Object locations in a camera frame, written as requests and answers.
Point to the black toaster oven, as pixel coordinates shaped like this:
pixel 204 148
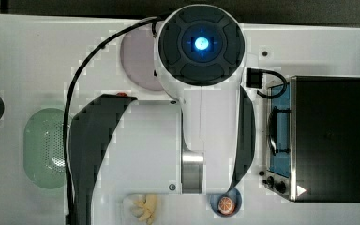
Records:
pixel 313 140

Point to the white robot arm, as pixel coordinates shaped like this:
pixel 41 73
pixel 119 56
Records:
pixel 187 144

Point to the toy strawberry near plate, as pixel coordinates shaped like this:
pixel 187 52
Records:
pixel 122 94

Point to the purple round plate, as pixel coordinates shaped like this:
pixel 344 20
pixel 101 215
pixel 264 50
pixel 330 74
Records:
pixel 137 58

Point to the blue small bowl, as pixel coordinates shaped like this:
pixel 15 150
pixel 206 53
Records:
pixel 234 194

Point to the peeled toy banana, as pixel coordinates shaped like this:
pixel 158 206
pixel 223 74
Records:
pixel 145 211

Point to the toy orange slice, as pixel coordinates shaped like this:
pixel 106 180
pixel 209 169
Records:
pixel 226 205

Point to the green perforated colander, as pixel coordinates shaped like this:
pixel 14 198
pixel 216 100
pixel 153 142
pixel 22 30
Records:
pixel 43 152

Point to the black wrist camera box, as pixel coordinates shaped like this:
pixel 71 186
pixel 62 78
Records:
pixel 254 78

